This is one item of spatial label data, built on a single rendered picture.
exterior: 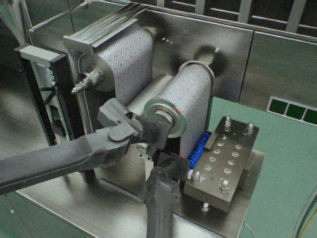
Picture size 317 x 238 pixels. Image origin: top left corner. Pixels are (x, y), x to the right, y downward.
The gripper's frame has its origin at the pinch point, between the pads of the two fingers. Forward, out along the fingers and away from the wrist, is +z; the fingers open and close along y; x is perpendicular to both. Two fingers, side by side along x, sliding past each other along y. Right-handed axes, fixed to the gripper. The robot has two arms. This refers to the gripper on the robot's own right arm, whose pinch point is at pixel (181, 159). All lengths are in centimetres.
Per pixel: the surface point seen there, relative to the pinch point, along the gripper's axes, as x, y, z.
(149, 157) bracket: 0.4, -7.9, -10.5
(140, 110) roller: 14.0, -15.9, -8.4
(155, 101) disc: 19.6, -8.8, -14.2
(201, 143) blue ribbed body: 4.1, 1.9, 14.0
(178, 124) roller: 14.5, -0.9, -11.7
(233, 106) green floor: -3, -18, 207
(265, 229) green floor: -64, 42, 103
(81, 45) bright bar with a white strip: 30.4, -31.8, -23.3
